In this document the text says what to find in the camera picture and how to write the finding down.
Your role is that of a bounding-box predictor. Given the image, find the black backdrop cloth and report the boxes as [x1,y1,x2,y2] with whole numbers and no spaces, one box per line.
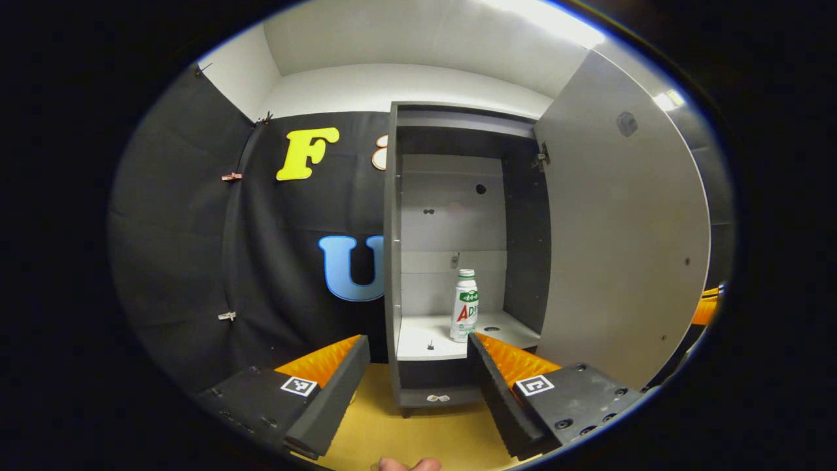
[108,62,736,393]

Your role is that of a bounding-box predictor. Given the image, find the white bottle green label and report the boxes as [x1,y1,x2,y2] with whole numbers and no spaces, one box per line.
[450,269,479,343]

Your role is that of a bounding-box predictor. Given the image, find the grey cabinet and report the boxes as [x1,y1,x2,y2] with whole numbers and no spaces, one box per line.
[384,101,551,418]

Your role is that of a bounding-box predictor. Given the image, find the small ceiling light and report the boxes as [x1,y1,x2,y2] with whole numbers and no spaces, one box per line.
[654,88,687,113]

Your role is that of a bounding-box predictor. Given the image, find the beige cabinet door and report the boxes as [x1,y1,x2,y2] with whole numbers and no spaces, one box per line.
[535,49,712,392]

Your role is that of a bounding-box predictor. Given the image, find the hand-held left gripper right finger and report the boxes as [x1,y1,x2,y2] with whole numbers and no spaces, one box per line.
[466,332,648,462]

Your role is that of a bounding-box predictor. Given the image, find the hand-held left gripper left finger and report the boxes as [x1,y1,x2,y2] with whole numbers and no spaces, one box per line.
[196,335,371,460]

